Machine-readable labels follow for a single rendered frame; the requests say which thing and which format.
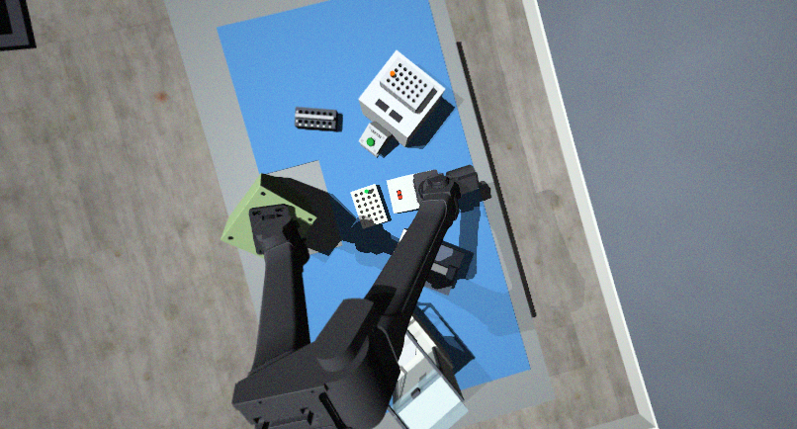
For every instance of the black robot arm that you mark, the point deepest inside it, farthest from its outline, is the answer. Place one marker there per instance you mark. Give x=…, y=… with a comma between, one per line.
x=339, y=383

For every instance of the blue bench mat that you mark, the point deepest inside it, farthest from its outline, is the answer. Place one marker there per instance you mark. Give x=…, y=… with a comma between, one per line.
x=325, y=55

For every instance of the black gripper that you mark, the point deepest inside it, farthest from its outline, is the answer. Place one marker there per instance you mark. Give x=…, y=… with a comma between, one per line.
x=418, y=179

